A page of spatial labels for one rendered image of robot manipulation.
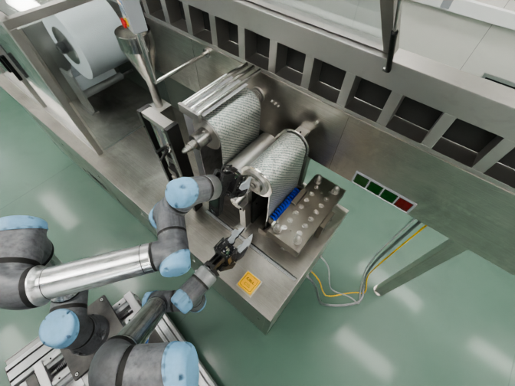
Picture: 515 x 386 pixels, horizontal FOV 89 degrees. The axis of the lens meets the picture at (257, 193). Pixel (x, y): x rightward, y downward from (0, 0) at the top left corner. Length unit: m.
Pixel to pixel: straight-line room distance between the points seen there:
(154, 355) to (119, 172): 1.12
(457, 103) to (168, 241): 0.83
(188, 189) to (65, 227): 2.18
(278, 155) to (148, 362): 0.72
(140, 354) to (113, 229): 1.93
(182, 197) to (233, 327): 1.52
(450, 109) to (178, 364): 0.92
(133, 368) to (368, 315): 1.79
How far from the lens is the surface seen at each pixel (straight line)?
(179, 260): 0.68
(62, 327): 1.20
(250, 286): 1.16
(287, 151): 1.02
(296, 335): 2.08
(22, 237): 0.88
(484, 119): 0.91
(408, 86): 0.90
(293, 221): 1.16
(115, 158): 1.70
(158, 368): 0.68
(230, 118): 1.02
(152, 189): 1.49
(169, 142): 0.97
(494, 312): 2.73
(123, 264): 0.72
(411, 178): 1.07
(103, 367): 0.73
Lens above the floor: 2.05
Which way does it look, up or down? 57 degrees down
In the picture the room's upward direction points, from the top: 2 degrees clockwise
